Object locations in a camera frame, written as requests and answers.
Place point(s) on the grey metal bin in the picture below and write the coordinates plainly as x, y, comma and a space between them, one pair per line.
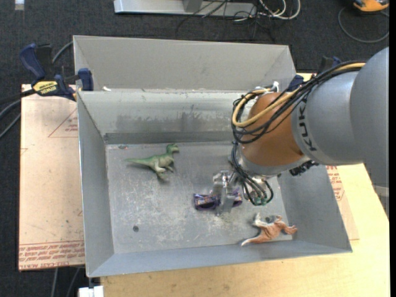
161, 203

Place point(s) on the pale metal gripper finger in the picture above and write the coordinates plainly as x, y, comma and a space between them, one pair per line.
227, 204
216, 192

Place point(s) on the green toy dinosaur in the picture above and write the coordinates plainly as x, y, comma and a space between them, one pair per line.
157, 162

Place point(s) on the orange toy dinosaur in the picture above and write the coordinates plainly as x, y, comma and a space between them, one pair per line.
269, 230

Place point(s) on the purple foil packet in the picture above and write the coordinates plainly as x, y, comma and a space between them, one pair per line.
204, 201

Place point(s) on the brown cardboard board red print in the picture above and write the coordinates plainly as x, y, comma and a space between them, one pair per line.
49, 178

